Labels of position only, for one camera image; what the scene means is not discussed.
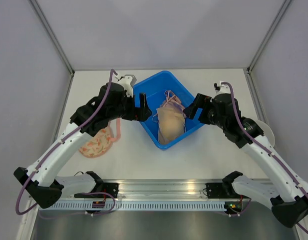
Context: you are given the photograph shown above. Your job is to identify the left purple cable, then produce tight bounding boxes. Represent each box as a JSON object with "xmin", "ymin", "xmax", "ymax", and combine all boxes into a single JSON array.
[{"xmin": 15, "ymin": 68, "xmax": 119, "ymax": 220}]

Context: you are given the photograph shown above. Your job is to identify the white mesh laundry bag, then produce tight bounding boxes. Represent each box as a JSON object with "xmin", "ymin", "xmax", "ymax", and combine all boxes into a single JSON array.
[{"xmin": 255, "ymin": 119, "xmax": 276, "ymax": 147}]

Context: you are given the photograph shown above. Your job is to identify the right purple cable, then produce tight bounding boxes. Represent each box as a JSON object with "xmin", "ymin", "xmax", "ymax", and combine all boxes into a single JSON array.
[{"xmin": 218, "ymin": 81, "xmax": 308, "ymax": 238}]

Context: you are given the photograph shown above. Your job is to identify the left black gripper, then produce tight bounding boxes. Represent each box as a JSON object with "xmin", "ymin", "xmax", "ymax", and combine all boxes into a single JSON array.
[{"xmin": 108, "ymin": 91, "xmax": 152, "ymax": 122}]

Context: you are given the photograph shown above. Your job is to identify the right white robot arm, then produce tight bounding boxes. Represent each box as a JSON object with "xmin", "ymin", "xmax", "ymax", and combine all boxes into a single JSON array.
[{"xmin": 183, "ymin": 81, "xmax": 308, "ymax": 228}]

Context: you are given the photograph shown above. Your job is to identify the white slotted cable duct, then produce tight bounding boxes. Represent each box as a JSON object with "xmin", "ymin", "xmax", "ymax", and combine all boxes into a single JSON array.
[{"xmin": 48, "ymin": 200, "xmax": 226, "ymax": 212}]

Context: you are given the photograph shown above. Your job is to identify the floral mesh laundry bag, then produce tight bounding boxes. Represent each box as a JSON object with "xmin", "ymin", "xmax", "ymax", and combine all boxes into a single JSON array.
[{"xmin": 78, "ymin": 118, "xmax": 121, "ymax": 159}]

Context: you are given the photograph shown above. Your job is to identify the beige bra in bin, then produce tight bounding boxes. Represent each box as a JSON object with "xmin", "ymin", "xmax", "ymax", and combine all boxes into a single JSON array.
[{"xmin": 152, "ymin": 90, "xmax": 186, "ymax": 145}]

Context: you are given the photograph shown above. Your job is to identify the purple cable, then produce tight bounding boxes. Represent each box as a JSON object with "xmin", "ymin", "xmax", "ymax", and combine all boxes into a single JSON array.
[
  {"xmin": 218, "ymin": 81, "xmax": 308, "ymax": 238},
  {"xmin": 15, "ymin": 68, "xmax": 119, "ymax": 220}
]

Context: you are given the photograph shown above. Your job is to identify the aluminium mounting rail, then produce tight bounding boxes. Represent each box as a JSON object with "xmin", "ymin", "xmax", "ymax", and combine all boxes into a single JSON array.
[{"xmin": 28, "ymin": 178, "xmax": 282, "ymax": 201}]

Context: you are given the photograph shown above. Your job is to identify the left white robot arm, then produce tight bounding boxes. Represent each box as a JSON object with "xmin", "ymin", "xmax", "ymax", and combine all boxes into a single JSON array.
[{"xmin": 13, "ymin": 70, "xmax": 152, "ymax": 209}]

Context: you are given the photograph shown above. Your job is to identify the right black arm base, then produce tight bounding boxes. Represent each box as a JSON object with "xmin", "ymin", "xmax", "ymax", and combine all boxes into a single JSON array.
[{"xmin": 204, "ymin": 182, "xmax": 241, "ymax": 199}]

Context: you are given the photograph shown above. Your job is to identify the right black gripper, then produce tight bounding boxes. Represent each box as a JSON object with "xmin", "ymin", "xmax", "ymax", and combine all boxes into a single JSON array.
[{"xmin": 183, "ymin": 93, "xmax": 227, "ymax": 130}]

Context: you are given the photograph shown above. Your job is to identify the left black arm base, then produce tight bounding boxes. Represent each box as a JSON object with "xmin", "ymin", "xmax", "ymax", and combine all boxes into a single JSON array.
[{"xmin": 74, "ymin": 182, "xmax": 119, "ymax": 199}]

